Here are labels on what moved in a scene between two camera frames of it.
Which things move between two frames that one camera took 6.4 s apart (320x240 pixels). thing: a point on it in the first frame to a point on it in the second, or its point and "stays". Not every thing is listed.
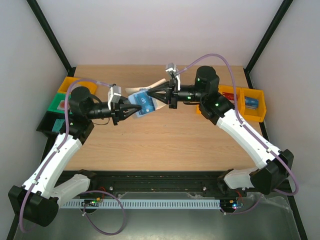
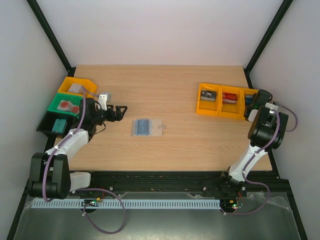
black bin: (47, 122) stays
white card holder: (132, 90) to (148, 127)
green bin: (55, 102) stays
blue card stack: (251, 103) stays
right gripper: (172, 94) to (256, 99)
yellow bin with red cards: (227, 92) stays
